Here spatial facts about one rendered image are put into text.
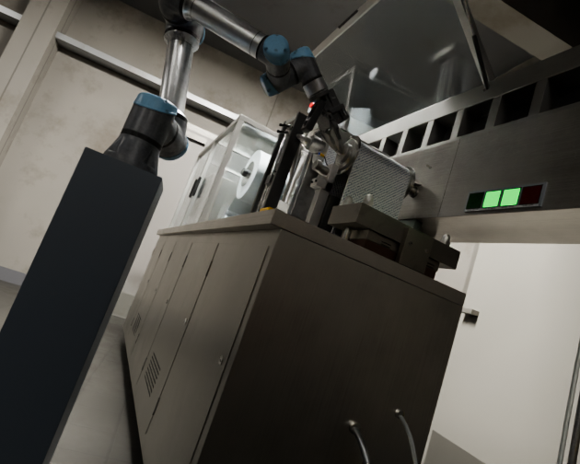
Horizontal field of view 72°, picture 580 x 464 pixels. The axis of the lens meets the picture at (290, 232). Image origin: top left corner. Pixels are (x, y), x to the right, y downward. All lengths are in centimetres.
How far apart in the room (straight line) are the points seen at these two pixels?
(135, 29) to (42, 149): 161
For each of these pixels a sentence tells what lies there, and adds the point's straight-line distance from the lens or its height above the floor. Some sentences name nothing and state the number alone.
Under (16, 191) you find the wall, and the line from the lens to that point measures 474.
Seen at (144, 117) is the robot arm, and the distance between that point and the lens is 121.
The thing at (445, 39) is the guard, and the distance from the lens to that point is 176.
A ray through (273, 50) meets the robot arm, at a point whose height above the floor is 135.
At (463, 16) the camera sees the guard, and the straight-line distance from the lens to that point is 168.
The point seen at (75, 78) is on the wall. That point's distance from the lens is 493.
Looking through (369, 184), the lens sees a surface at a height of 117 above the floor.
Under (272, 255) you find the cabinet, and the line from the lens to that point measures 94.
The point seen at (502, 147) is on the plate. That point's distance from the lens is 142.
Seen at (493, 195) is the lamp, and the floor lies 120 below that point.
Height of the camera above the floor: 70
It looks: 9 degrees up
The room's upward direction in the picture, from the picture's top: 19 degrees clockwise
